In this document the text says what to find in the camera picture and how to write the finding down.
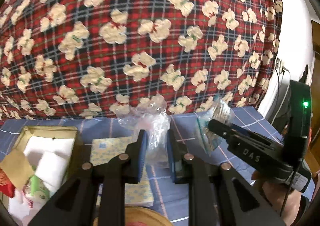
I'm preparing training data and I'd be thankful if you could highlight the cotton swab bag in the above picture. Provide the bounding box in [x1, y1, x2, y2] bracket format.
[195, 96, 234, 155]

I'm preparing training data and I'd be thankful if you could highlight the clear plastic bag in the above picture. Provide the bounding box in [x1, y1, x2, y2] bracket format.
[113, 94, 170, 168]

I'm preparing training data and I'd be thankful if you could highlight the green tissue packet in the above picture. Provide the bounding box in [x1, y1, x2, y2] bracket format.
[30, 175, 50, 203]

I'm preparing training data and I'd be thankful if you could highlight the tan sponge block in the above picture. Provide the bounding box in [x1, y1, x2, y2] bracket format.
[1, 149, 34, 191]

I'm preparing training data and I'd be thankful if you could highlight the pink white knitted cloth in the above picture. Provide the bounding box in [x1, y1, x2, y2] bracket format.
[18, 185, 47, 209]

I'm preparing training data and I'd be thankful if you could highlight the red fabric pouch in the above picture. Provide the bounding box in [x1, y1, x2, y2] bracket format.
[0, 169, 15, 198]

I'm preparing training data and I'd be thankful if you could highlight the right hand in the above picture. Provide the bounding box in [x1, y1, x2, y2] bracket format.
[251, 169, 320, 226]

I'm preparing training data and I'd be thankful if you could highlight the blue plaid tablecloth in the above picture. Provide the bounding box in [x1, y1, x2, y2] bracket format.
[0, 105, 316, 226]

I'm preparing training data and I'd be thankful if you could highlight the yellow tissue pack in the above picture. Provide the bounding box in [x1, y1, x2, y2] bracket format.
[89, 136, 155, 208]

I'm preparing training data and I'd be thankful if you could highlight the round gold tin lid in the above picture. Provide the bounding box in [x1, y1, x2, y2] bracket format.
[92, 205, 172, 226]

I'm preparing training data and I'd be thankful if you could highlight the gold rectangular tin box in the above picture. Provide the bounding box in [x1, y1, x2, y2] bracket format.
[1, 126, 83, 225]

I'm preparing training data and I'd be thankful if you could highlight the black monitor edge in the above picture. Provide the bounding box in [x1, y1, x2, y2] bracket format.
[299, 64, 309, 85]

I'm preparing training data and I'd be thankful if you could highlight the red plaid bear blanket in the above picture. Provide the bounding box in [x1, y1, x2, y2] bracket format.
[1, 0, 283, 122]

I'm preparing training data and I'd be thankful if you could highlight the white cable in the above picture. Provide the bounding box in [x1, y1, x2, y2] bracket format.
[265, 66, 292, 121]

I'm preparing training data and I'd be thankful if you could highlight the wall power socket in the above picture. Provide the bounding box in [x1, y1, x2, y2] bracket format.
[274, 57, 286, 75]

